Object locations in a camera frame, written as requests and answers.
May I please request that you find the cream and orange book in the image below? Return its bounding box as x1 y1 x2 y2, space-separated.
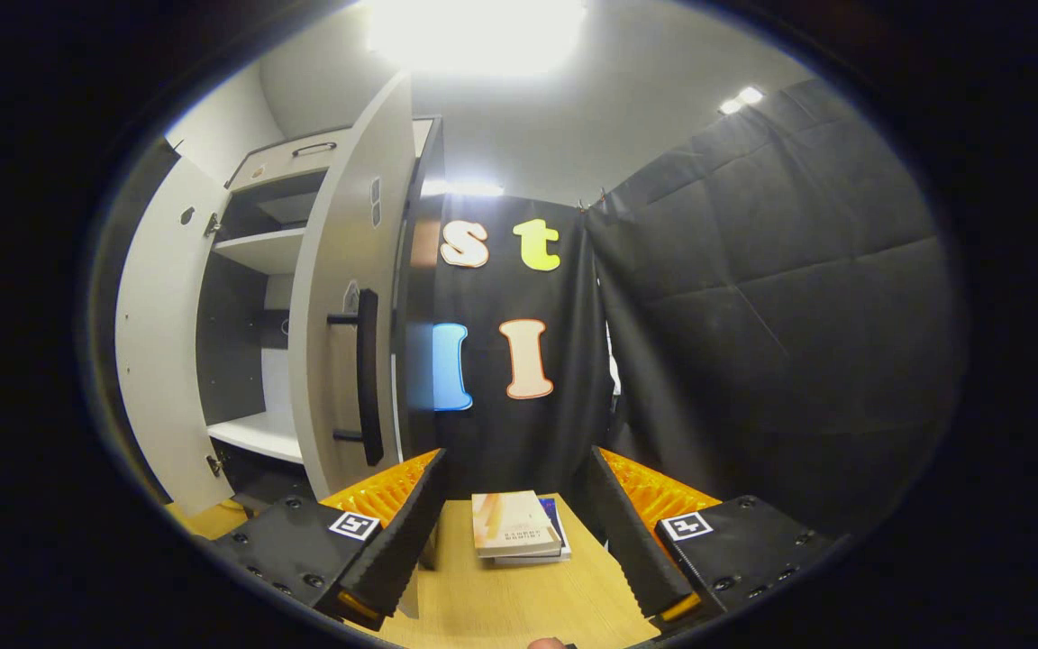
471 491 563 558

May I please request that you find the white and grey cabinet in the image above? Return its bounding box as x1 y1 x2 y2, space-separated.
195 115 443 506

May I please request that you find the black door handle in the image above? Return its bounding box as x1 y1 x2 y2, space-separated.
327 288 386 468

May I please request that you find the white and blue book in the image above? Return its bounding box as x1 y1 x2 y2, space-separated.
492 498 571 566

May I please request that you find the ceiling light panel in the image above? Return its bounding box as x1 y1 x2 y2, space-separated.
423 178 505 198
717 85 766 116

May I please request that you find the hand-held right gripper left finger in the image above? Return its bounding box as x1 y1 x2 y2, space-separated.
208 448 448 632

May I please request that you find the white cabinet door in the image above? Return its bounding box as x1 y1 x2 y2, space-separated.
114 158 236 519
287 70 419 501

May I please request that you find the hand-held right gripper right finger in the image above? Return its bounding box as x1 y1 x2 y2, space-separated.
584 445 844 634

